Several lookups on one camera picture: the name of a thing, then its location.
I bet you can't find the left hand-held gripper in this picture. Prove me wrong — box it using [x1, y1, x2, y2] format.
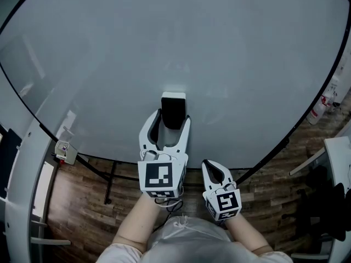
[137, 108, 192, 200]

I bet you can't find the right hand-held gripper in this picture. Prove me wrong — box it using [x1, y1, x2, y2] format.
[201, 159, 243, 222]

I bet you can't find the black and white eraser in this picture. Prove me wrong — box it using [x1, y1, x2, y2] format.
[160, 91, 188, 130]

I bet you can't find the large whiteboard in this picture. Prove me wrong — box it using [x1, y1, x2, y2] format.
[0, 0, 351, 175]

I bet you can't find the person's left forearm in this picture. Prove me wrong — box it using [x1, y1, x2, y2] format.
[112, 193, 166, 254]

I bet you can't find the person's right forearm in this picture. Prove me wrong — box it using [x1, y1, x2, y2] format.
[224, 211, 275, 256]

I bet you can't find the black whiteboard stand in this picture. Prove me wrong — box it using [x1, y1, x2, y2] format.
[75, 138, 290, 205]

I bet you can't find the person's light shirt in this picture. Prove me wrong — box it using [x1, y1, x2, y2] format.
[95, 214, 294, 263]

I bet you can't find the small grey marker holder box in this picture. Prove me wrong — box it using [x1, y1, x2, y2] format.
[54, 140, 79, 165]

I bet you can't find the black office chair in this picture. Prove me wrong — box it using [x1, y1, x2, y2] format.
[281, 165, 351, 242]

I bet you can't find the white spray bottle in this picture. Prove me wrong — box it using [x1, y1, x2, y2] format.
[306, 94, 334, 126]

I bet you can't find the white desk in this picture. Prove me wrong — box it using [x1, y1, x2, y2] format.
[289, 135, 351, 176]

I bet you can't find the black cable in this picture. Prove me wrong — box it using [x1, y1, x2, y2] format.
[152, 198, 184, 233]

